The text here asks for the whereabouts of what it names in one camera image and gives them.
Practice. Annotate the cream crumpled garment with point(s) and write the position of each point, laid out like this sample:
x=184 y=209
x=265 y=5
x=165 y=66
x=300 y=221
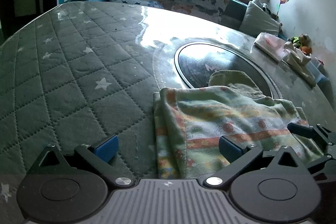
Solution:
x=297 y=60

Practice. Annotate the middle butterfly cushion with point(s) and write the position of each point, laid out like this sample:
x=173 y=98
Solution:
x=211 y=10

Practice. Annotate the plush toys pile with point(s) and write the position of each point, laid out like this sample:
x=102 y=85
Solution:
x=302 y=43

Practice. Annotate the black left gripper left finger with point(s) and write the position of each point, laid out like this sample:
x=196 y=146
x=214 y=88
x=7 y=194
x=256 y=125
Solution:
x=71 y=186

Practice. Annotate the round black glass table inset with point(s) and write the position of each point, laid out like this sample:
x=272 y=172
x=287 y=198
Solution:
x=196 y=62

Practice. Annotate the plain white pillow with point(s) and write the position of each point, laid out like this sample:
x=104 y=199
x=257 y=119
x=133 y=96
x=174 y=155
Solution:
x=256 y=21

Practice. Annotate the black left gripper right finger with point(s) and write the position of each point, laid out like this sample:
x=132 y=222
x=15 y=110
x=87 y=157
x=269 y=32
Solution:
x=267 y=186

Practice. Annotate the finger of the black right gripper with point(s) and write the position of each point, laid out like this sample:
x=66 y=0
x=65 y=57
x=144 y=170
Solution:
x=322 y=169
x=319 y=134

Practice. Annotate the folded pink garment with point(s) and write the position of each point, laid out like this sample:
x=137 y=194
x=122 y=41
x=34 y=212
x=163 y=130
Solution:
x=272 y=45

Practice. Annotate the grey quilted star table cover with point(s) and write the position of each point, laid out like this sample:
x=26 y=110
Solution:
x=86 y=70

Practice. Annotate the clear plastic storage box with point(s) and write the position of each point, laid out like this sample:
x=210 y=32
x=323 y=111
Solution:
x=316 y=68

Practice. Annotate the patterned green baby garment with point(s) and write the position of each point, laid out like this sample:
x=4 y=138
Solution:
x=189 y=123

